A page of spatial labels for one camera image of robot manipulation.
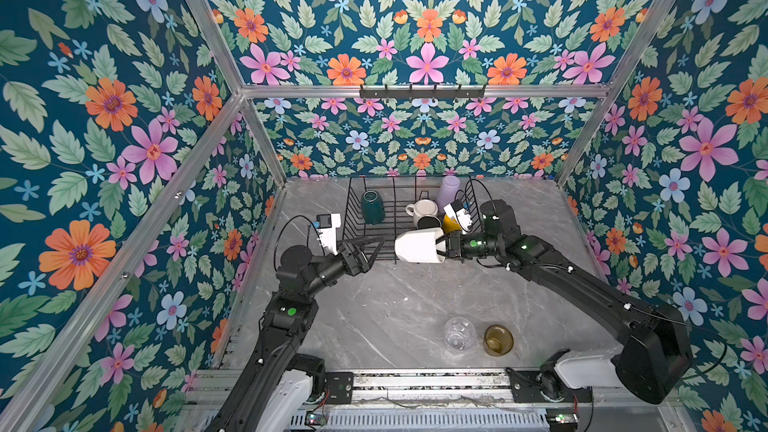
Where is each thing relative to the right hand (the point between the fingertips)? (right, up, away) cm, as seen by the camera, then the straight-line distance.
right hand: (429, 246), depth 73 cm
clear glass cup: (+9, -26, +9) cm, 29 cm away
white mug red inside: (-1, +9, +26) cm, 27 cm away
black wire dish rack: (-9, +16, +43) cm, 47 cm away
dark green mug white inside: (-17, +10, +25) cm, 32 cm away
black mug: (+1, +5, +21) cm, 21 cm away
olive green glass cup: (+20, -27, +8) cm, 34 cm away
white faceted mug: (-2, 0, -2) cm, 3 cm away
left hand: (-12, +3, -7) cm, 14 cm away
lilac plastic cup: (+10, +15, +36) cm, 40 cm away
